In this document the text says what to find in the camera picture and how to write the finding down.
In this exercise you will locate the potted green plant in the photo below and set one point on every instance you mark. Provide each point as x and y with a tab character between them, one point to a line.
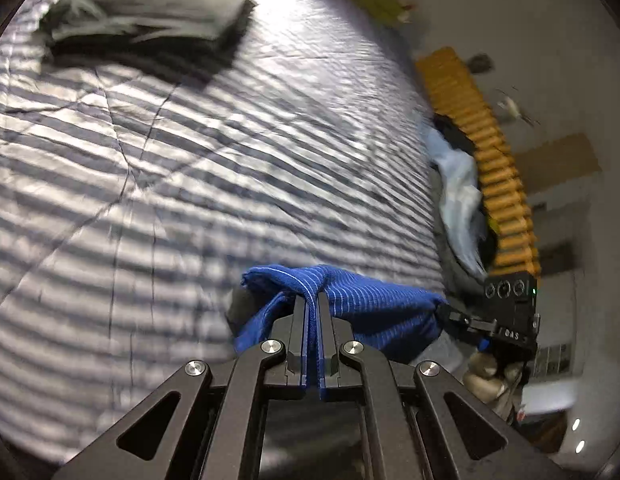
512	107

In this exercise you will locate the blue striped garment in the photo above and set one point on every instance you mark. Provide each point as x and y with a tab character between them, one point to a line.
370	310

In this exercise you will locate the light blue garment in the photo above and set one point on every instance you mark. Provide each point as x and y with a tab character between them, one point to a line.
460	195

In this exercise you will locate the grey garment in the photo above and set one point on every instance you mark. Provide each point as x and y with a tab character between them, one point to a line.
452	265

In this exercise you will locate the dark ceramic vase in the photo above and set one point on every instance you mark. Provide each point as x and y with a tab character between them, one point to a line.
481	63

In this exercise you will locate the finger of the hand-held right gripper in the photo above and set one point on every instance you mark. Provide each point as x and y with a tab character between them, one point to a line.
465	324

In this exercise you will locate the folded dark cloth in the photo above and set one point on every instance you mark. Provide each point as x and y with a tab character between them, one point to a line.
145	10

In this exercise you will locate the person's right hand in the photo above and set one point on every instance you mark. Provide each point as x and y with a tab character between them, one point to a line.
487	380

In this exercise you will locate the black garment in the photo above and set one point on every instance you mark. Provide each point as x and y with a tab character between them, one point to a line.
452	130

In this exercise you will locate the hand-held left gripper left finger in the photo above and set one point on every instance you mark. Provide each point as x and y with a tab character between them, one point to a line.
301	345

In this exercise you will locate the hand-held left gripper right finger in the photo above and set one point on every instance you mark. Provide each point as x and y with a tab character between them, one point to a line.
321	345

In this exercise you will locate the wooden slatted bed rail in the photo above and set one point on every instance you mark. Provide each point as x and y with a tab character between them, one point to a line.
482	155

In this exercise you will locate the striped quilted blanket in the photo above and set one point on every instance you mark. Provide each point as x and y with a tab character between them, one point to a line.
215	170

